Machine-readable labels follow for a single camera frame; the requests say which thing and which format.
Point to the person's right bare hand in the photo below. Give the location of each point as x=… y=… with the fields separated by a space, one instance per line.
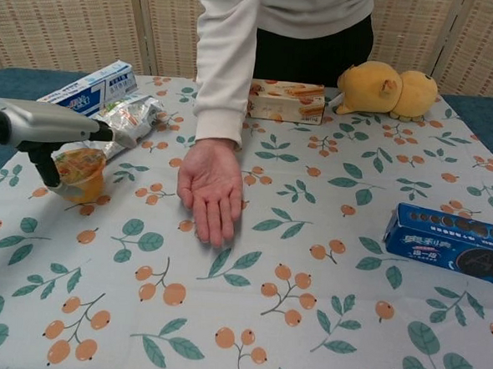
x=213 y=182

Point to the robot left silver five-finger hand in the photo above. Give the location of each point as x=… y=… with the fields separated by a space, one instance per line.
x=45 y=122

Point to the orange fruit jelly cup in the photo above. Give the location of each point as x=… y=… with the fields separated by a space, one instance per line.
x=83 y=178

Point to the person's right white-sleeved forearm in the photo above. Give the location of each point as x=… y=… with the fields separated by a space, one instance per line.
x=219 y=86

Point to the teal table cover cloth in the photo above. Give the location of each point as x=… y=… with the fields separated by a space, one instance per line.
x=10 y=82

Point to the blue white toothpaste box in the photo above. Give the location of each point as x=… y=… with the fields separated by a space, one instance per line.
x=97 y=87

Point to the silver foil snack bag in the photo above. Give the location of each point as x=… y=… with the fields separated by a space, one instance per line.
x=137 y=117

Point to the cream wafer biscuit box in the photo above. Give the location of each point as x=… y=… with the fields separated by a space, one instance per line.
x=285 y=101

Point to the woven beige folding screen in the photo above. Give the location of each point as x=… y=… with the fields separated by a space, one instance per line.
x=72 y=15

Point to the fruit and leaf print tablecloth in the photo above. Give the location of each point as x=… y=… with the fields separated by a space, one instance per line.
x=309 y=259

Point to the person torso in white sweater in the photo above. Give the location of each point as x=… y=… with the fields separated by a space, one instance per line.
x=314 y=30

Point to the yellow plush toy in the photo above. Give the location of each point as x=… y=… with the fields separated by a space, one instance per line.
x=378 y=88

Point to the blue sandwich cookie box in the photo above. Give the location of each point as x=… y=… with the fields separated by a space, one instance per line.
x=435 y=242

